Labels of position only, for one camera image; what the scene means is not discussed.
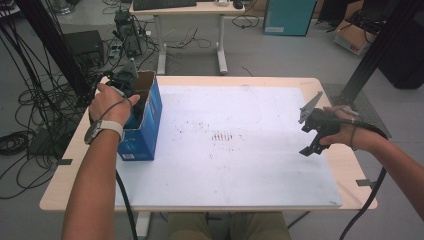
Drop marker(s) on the person's leg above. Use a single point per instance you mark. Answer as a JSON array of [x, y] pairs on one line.
[[190, 226], [263, 228]]

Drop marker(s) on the black metal stand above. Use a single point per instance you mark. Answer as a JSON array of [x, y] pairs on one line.
[[376, 53]]

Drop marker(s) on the black keyboard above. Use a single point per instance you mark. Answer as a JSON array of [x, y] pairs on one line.
[[163, 4]]

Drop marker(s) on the dark cabinet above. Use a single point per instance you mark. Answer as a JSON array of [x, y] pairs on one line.
[[406, 66]]

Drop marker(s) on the white paper sheet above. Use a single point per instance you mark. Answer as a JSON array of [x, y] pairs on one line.
[[216, 173]]

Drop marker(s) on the blue cardboard box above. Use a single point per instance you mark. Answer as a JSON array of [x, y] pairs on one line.
[[146, 133]]

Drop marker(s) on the white desk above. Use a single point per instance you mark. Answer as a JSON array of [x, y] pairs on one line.
[[200, 9]]

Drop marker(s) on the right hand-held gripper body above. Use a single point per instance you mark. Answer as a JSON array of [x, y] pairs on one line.
[[321, 121]]

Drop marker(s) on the person's right hand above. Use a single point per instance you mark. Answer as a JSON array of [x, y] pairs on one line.
[[348, 135]]

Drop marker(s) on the black computer mouse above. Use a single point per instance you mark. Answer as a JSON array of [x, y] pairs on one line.
[[238, 4]]

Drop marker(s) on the wristwatch with white band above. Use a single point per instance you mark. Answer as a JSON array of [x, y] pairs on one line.
[[108, 126]]

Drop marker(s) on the person's left hand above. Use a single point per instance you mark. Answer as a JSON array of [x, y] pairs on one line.
[[110, 105]]

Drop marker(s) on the teal cabinet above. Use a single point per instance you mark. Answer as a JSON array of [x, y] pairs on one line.
[[290, 16]]

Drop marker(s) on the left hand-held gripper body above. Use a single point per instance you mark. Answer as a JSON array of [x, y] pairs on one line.
[[125, 81]]

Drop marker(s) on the brown cardboard box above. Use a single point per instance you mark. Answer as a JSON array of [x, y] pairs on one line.
[[353, 40]]

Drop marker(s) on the person's right leg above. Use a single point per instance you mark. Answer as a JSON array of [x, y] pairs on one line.
[[263, 228]]

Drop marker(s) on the person's left leg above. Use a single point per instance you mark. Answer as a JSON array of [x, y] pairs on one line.
[[190, 226]]

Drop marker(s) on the black tape piece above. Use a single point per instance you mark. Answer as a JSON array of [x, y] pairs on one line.
[[365, 182], [65, 162]]

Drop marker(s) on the black pillar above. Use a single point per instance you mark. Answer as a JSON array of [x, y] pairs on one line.
[[50, 40]]

